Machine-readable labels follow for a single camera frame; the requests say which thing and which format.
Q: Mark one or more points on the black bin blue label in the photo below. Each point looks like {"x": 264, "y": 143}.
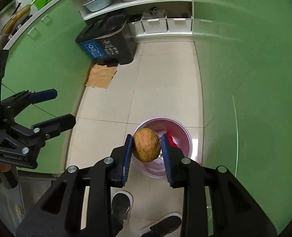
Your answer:
{"x": 116, "y": 47}

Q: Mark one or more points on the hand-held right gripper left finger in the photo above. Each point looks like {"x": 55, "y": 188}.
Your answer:
{"x": 127, "y": 160}

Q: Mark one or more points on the brown cardboard sheet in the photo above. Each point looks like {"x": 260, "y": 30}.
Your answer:
{"x": 100, "y": 76}

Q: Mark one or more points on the person's left shoe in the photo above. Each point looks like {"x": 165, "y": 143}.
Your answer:
{"x": 121, "y": 202}

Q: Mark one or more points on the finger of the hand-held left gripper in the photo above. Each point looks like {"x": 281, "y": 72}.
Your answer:
{"x": 57, "y": 123}
{"x": 45, "y": 94}

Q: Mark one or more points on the brown walnut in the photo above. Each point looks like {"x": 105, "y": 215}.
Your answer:
{"x": 147, "y": 144}

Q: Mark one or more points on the person's right shoe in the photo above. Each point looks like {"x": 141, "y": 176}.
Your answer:
{"x": 167, "y": 223}

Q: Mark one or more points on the white open shelf unit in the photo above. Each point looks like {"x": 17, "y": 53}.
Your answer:
{"x": 160, "y": 2}

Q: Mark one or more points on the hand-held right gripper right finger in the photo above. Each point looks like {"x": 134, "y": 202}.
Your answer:
{"x": 167, "y": 160}

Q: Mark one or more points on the person's shoe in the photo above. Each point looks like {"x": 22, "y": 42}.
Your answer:
{"x": 167, "y": 223}
{"x": 121, "y": 202}

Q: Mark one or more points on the pale blue basin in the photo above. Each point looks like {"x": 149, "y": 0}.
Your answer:
{"x": 97, "y": 2}

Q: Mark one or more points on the white storage bin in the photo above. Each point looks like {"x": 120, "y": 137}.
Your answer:
{"x": 154, "y": 26}
{"x": 137, "y": 27}
{"x": 179, "y": 24}

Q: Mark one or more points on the pink trash bin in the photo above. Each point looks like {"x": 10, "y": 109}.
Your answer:
{"x": 184, "y": 138}

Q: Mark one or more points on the green kitchen cabinet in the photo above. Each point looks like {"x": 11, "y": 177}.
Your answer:
{"x": 247, "y": 91}
{"x": 49, "y": 54}

